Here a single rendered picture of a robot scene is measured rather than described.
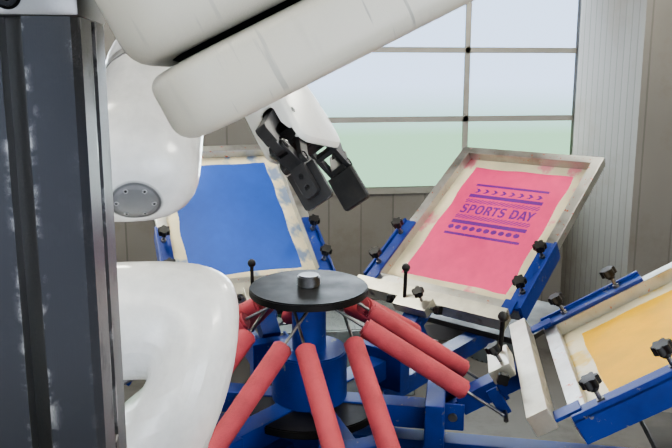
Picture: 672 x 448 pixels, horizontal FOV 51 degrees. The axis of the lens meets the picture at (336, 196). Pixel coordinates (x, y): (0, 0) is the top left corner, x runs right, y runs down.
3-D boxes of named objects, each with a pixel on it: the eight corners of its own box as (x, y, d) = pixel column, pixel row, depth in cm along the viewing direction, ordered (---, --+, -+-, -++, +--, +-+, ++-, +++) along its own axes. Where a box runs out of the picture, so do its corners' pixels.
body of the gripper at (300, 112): (258, 93, 80) (305, 175, 78) (207, 78, 71) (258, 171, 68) (309, 53, 78) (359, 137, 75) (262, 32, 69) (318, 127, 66)
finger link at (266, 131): (278, 113, 72) (305, 158, 71) (240, 106, 65) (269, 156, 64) (286, 106, 72) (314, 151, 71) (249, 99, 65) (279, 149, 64)
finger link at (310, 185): (276, 154, 69) (309, 212, 67) (260, 151, 66) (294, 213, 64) (301, 135, 68) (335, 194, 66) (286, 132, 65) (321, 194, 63)
